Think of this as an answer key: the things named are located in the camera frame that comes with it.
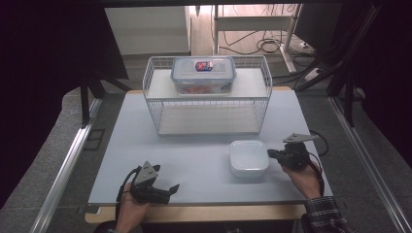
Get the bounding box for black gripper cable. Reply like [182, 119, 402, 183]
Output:
[115, 166, 143, 225]
[307, 151, 326, 197]

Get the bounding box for white cabinet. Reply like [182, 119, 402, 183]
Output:
[105, 6, 191, 56]

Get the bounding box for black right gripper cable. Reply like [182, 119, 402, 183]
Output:
[307, 151, 326, 197]

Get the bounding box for aluminium rail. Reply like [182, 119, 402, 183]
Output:
[30, 97, 103, 233]
[327, 96, 412, 233]

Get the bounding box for tangle of black floor cables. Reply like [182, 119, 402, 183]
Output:
[220, 28, 314, 56]

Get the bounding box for white power strip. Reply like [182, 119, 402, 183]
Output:
[303, 67, 323, 83]

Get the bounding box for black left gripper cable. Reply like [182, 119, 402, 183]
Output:
[115, 166, 143, 225]

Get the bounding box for light blue table mat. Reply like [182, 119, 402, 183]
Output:
[87, 89, 335, 207]

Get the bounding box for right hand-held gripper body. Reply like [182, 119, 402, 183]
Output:
[279, 133, 320, 171]

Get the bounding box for white wire two-tier rack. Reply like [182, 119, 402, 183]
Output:
[142, 54, 274, 137]

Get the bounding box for person's left hand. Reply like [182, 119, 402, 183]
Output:
[117, 183, 152, 227]

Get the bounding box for black metal stand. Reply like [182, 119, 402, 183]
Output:
[326, 62, 358, 128]
[80, 69, 132, 128]

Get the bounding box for black cable on floor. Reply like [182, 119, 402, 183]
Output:
[309, 129, 330, 157]

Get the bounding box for clear container with blue-rimmed lid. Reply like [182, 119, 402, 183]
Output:
[170, 55, 237, 96]

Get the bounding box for white desk frame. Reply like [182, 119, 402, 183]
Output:
[212, 4, 303, 74]

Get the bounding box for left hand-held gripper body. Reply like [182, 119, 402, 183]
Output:
[129, 160, 171, 206]

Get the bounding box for person's right hand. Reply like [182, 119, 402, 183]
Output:
[281, 161, 324, 200]

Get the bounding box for white square container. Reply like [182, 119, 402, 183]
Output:
[228, 139, 270, 179]

